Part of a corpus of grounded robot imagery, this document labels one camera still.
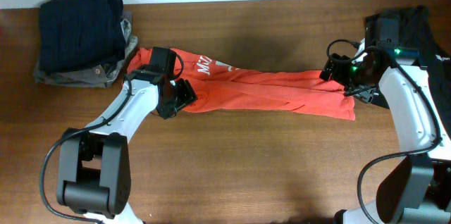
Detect orange t-shirt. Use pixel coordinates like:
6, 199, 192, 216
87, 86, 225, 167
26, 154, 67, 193
123, 46, 356, 121

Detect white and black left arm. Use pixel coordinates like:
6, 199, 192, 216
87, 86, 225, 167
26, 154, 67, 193
56, 47, 197, 223

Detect black t-shirt with white logo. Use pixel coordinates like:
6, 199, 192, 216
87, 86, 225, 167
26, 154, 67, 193
364, 6, 450, 132

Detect folded navy blue garment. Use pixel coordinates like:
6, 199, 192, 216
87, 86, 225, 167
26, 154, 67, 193
39, 0, 126, 73

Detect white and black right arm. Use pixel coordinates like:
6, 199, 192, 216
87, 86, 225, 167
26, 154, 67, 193
321, 15, 450, 223

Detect folded grey garment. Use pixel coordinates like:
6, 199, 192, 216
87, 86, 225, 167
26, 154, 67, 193
32, 11, 138, 88

